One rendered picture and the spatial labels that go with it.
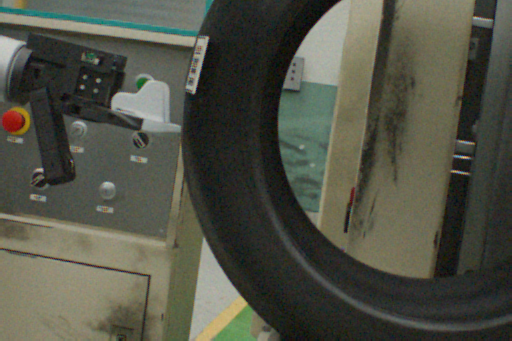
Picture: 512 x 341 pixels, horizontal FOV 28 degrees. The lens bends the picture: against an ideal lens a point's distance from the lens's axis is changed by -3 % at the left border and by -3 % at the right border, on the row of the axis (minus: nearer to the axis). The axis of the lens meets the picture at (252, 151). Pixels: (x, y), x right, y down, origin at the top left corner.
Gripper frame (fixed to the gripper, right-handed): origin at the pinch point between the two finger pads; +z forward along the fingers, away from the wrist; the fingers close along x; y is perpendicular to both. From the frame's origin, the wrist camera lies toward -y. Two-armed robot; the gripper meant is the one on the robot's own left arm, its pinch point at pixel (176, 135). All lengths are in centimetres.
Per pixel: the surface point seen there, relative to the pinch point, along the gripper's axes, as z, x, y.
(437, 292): 35.4, 15.7, -11.6
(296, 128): -31, 909, -22
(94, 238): -20, 63, -26
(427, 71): 27.1, 26.7, 15.9
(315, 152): -7, 908, -39
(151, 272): -8, 63, -29
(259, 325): 14.0, 24.3, -23.9
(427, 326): 31.9, -12.3, -11.3
